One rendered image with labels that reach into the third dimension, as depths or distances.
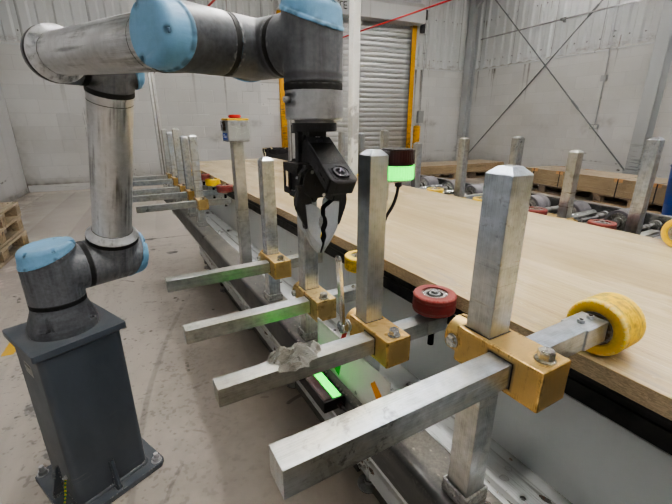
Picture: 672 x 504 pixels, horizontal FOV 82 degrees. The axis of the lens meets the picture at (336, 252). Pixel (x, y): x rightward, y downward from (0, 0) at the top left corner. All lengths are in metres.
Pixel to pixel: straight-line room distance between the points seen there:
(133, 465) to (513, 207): 1.56
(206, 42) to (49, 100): 8.13
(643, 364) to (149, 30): 0.79
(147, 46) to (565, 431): 0.85
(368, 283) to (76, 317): 0.99
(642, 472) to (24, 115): 8.77
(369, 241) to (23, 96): 8.37
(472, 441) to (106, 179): 1.10
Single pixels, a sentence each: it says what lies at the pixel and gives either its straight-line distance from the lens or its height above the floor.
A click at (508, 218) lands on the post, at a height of 1.12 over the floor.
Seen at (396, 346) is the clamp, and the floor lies 0.86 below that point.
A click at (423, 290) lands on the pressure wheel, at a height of 0.90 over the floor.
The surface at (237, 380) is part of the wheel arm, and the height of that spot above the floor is 0.86.
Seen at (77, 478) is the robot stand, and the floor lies 0.14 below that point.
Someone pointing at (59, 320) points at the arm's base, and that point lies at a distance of 1.41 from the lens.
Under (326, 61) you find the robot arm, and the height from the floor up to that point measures 1.29.
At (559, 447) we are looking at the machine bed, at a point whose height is 0.70.
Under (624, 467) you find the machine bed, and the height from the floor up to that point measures 0.74.
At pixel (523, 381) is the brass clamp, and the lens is 0.47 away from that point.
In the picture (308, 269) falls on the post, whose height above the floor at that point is 0.89.
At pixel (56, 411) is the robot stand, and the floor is 0.40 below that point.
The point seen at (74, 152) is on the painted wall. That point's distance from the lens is 8.69.
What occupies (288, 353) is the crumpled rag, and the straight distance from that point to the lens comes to 0.62.
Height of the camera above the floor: 1.21
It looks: 19 degrees down
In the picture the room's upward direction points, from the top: straight up
